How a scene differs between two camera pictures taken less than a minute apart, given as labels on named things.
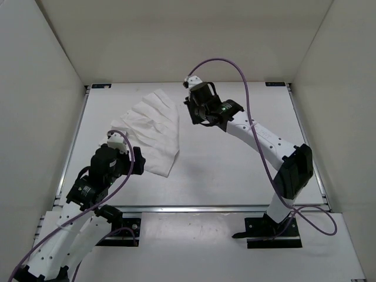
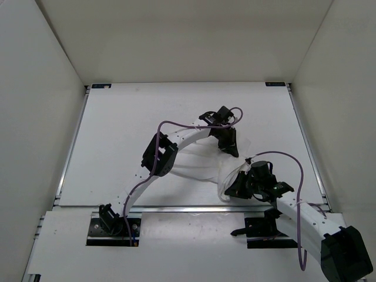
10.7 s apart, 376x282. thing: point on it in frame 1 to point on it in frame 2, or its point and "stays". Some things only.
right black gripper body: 198,113 to 257,185
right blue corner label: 275,84 stays
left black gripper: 140,161 to 230,146
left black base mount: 124,234 stays
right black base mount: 261,232 stays
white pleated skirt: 152,125 to 205,160
